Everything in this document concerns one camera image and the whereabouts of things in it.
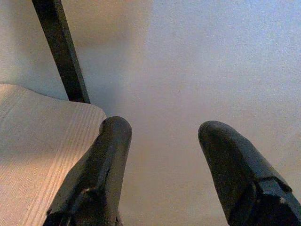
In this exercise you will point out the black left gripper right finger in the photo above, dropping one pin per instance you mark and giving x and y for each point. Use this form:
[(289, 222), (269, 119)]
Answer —
[(235, 169)]

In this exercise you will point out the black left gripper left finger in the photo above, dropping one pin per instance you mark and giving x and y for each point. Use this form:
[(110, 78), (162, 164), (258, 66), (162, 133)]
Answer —
[(103, 164)]

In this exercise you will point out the white ribbed cloth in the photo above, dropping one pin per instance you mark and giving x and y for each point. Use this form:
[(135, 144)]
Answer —
[(35, 141)]

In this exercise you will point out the black metal bar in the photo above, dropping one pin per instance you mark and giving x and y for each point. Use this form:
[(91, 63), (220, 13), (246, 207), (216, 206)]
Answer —
[(61, 51)]

